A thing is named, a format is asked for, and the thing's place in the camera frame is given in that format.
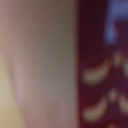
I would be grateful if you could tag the yellow red granola bar box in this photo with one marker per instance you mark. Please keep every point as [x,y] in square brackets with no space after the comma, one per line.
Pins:
[100,83]

